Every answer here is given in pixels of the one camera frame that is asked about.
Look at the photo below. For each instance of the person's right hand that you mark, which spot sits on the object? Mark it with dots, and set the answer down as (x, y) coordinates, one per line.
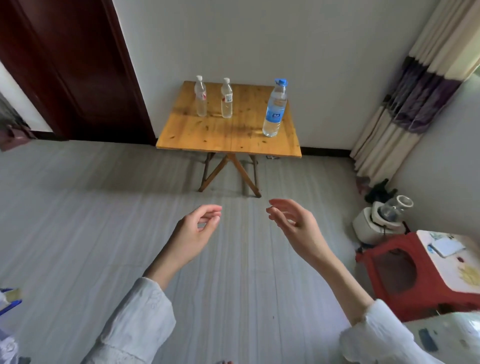
(300, 234)

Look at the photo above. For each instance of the person's left hand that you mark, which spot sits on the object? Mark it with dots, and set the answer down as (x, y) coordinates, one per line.
(189, 234)

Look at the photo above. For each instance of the person's right thumb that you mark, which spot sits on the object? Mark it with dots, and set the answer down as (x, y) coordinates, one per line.
(279, 218)

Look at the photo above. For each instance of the person's left thumb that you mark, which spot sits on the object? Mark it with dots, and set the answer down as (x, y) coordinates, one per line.
(212, 225)

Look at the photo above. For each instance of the person's left forearm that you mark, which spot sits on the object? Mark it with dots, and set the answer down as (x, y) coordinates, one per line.
(138, 311)

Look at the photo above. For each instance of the person's right forearm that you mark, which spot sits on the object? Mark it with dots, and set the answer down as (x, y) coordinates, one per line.
(360, 303)

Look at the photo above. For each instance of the wooden folding table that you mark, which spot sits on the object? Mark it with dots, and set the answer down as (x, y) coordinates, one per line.
(225, 131)

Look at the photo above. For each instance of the black object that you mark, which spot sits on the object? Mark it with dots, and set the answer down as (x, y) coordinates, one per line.
(380, 193)

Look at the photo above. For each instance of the large blue-capped water bottle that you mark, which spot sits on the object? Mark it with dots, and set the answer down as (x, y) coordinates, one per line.
(274, 112)

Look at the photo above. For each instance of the clear glass jar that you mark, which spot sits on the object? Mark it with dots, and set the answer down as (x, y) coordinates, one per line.
(395, 208)

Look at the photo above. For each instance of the small white-capped water bottle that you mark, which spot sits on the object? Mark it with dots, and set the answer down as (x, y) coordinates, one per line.
(201, 99)
(226, 101)

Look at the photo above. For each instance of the cream and purple curtain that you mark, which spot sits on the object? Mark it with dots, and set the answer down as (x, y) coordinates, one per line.
(405, 112)

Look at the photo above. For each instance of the red plastic stool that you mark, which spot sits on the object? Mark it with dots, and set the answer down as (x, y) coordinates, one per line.
(431, 288)

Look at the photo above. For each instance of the white notepad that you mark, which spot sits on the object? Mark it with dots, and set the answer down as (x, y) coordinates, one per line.
(447, 247)

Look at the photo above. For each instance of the dark red wooden door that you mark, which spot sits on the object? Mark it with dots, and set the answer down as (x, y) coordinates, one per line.
(75, 75)

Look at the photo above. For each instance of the white patterned cloth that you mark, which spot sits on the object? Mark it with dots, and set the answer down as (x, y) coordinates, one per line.
(450, 337)

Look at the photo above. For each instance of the blue plastic item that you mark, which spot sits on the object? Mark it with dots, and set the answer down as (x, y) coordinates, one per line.
(9, 300)

